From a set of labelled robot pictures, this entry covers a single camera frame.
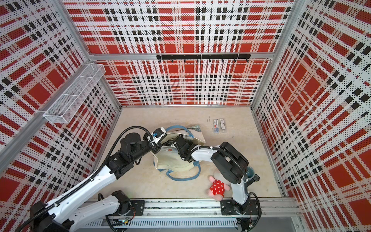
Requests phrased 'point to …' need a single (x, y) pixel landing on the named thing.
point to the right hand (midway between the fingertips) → (188, 141)
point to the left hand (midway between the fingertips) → (166, 133)
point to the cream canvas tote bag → (168, 159)
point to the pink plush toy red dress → (217, 189)
